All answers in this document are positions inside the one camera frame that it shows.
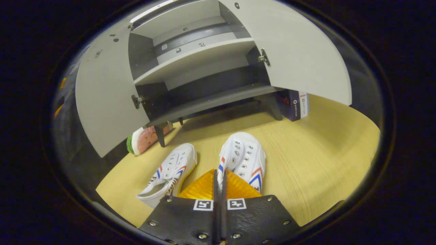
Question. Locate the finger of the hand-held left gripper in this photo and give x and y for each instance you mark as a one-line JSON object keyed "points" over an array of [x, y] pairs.
{"points": [[58, 111], [63, 83]]}

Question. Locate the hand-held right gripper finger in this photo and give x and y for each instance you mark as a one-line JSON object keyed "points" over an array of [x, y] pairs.
{"points": [[216, 217], [224, 217]]}

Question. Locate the white shoe cabinet door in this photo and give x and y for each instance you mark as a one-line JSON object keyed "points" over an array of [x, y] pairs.
{"points": [[105, 102], [299, 51]]}

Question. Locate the white canvas shoe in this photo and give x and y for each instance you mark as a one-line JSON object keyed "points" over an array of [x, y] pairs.
{"points": [[170, 170], [243, 156]]}

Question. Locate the white shoe cabinet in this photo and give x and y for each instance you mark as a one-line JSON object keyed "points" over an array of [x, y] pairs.
{"points": [[190, 61]]}

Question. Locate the watermelon slice toy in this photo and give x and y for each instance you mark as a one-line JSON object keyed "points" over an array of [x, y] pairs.
{"points": [[146, 139]]}

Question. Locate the dark blue book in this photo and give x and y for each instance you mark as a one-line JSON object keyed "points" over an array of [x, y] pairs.
{"points": [[287, 105]]}

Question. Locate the white book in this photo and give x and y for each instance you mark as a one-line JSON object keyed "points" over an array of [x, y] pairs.
{"points": [[302, 103]]}

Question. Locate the black backdrop cloth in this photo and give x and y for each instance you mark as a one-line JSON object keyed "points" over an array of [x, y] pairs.
{"points": [[369, 102]]}

